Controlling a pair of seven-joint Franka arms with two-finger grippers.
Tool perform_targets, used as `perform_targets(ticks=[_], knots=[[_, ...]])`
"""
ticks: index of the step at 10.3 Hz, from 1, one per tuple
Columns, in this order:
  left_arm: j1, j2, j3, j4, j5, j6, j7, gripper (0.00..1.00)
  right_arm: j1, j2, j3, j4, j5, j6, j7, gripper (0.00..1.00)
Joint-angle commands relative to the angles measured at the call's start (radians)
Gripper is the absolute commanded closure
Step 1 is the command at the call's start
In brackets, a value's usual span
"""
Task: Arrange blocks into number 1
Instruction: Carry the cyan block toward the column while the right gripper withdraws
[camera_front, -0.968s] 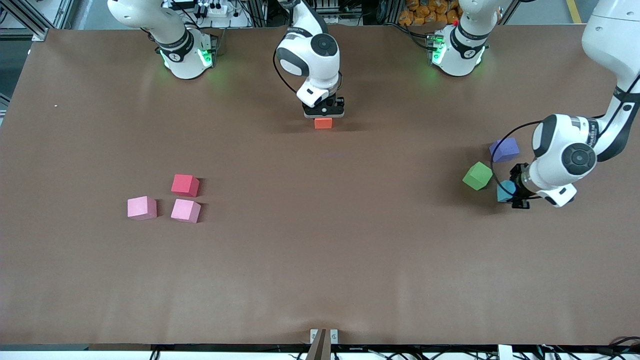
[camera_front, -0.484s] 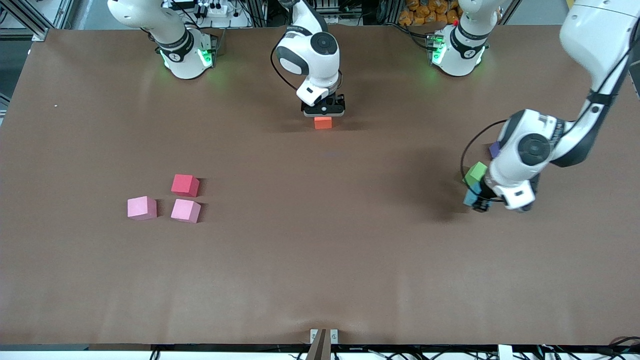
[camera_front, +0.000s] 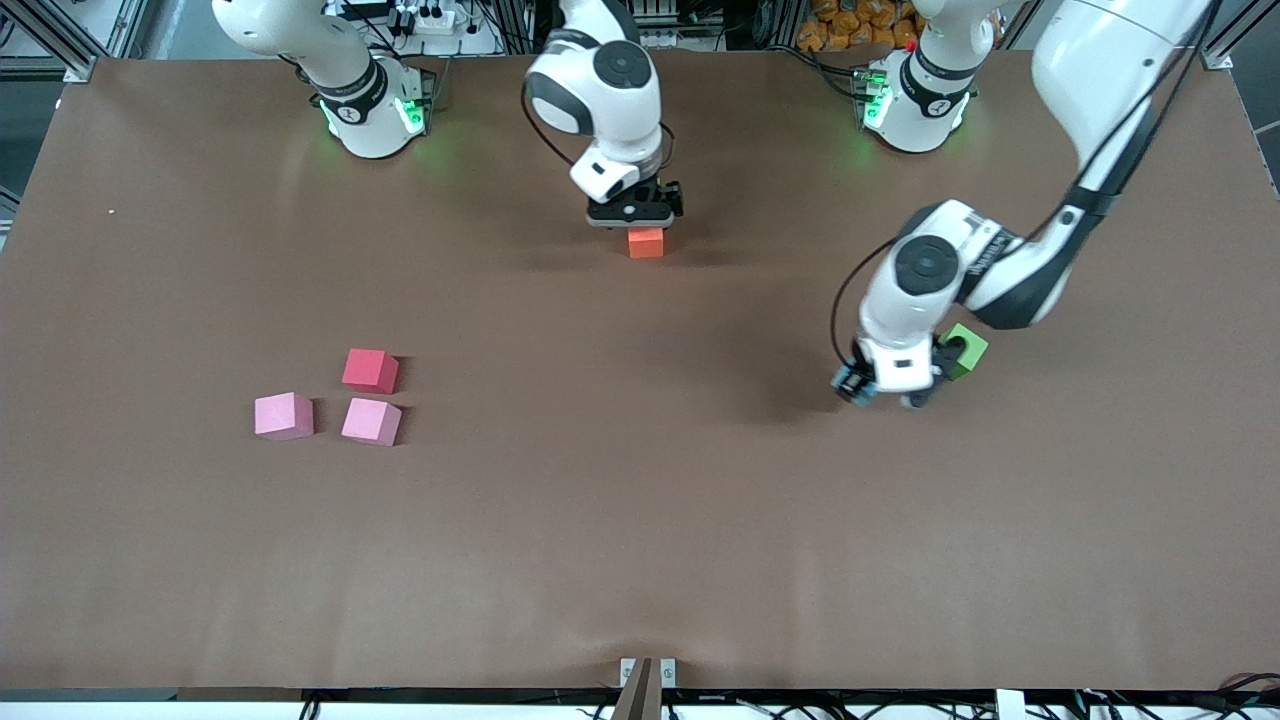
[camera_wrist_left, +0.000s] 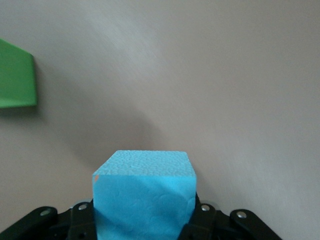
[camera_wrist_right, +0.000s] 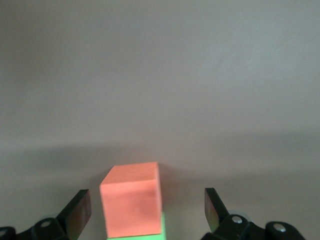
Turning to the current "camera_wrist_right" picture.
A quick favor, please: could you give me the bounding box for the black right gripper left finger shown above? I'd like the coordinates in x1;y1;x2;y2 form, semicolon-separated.
29;189;92;240

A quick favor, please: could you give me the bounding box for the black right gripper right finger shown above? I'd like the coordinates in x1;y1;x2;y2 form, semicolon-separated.
202;187;267;240

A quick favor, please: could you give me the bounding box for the green foam cube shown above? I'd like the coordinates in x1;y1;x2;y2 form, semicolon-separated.
106;211;167;240

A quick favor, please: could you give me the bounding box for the orange foam cube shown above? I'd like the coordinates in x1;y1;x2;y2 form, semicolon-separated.
99;161;165;238

